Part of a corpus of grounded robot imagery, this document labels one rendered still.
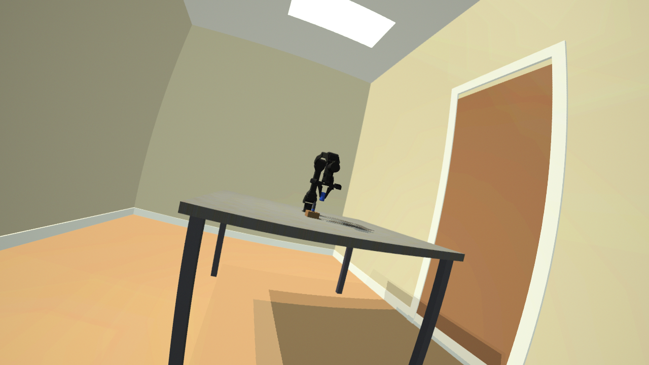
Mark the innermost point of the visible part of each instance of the tan wooden block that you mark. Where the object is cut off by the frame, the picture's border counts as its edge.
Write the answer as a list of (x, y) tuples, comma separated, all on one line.
[(311, 214)]

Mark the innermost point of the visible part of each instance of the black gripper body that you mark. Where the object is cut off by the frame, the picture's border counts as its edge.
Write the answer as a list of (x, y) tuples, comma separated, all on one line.
[(326, 180)]

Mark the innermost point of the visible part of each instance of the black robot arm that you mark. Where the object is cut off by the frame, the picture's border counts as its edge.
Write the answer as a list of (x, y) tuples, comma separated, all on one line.
[(331, 165)]

